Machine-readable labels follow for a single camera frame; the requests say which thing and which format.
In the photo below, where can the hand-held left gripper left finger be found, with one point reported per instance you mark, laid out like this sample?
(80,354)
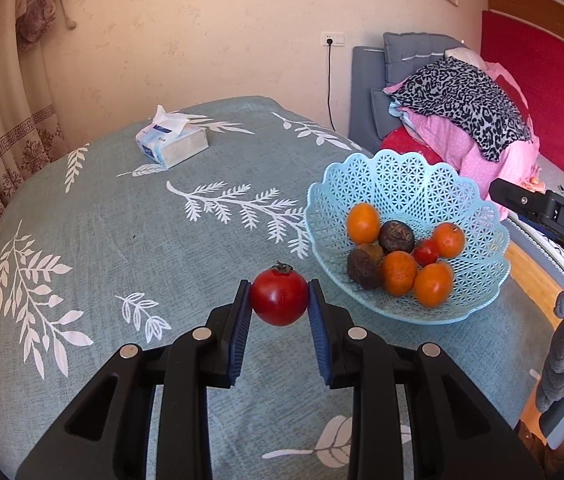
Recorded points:
(238,335)

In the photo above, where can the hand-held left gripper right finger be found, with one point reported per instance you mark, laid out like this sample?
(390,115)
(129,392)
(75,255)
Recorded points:
(321,340)

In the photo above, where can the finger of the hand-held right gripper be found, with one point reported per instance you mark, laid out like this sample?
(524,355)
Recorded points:
(519,197)

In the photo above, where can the red tomato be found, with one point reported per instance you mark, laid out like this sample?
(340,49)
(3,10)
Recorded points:
(427,252)
(280,297)

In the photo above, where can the dark brown passion fruit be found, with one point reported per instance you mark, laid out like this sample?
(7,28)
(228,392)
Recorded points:
(373,251)
(364,270)
(396,236)

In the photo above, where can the orange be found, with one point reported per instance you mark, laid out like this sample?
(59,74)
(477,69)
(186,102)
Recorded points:
(449,241)
(434,285)
(363,223)
(399,274)

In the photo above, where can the light blue plastic basket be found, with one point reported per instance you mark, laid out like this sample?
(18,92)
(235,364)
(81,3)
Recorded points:
(412,185)

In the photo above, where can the pile of clothes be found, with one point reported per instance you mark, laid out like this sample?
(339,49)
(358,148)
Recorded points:
(487,170)

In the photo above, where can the red cushion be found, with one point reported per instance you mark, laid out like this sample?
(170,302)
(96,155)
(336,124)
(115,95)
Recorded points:
(407,142)

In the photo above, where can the leaf print tablecloth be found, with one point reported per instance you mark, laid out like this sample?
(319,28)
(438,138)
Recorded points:
(126,240)

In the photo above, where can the white pillow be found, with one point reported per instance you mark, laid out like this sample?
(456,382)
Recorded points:
(464,59)

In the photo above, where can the tissue box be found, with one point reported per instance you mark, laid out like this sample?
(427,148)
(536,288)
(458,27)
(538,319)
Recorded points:
(176,142)

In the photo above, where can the curtain tieback with tassel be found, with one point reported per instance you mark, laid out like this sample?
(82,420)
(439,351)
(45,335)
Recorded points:
(41,5)

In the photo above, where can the red padded wall panel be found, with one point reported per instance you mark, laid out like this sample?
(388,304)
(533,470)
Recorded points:
(542,75)

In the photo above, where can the white wall socket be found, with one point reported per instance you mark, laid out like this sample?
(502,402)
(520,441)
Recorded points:
(333,39)

